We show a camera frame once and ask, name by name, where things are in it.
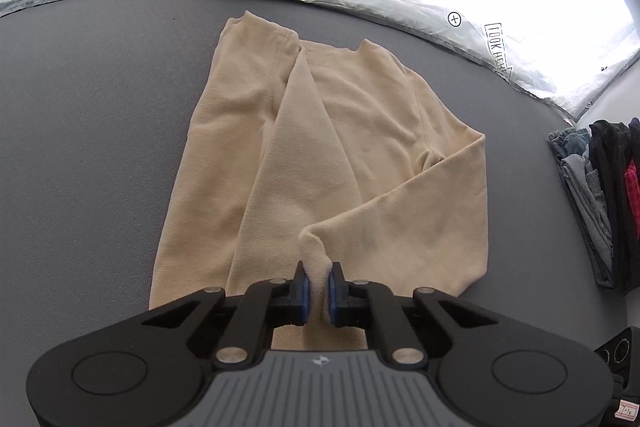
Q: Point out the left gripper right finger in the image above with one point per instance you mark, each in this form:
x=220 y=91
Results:
x=403 y=330

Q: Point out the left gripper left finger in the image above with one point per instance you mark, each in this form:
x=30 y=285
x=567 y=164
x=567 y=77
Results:
x=236 y=329

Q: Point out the beige long-sleeve shirt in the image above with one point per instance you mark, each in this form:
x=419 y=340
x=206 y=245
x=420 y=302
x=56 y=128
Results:
x=299 y=153

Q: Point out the black garment with red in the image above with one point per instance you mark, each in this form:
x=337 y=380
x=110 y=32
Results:
x=614 y=152

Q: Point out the folded grey garment stack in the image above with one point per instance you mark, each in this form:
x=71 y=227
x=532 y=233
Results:
x=581 y=183

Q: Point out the clear plastic storage bag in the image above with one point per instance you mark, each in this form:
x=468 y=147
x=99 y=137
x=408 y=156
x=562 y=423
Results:
x=436 y=26

